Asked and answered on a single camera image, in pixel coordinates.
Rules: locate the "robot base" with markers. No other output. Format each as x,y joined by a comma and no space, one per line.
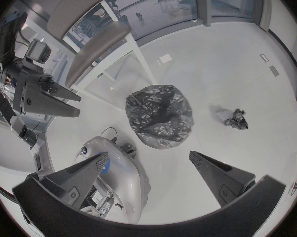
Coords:
128,171

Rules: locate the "black plastic bag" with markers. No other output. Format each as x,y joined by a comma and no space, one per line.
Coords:
163,132

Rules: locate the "black plastic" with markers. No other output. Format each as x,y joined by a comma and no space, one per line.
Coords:
238,122

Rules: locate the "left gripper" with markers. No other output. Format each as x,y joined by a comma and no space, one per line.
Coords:
20,83

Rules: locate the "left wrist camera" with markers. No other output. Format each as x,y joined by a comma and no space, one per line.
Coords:
37,52

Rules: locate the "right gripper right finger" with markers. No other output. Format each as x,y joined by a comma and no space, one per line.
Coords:
222,181

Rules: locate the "crumpled white paper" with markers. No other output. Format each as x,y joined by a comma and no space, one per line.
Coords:
222,113

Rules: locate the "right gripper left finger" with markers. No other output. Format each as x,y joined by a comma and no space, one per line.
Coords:
76,181

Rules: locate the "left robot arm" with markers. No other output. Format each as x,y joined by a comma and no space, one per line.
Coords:
7,41

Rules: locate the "grey padded chair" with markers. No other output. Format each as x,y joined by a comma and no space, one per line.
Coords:
89,50

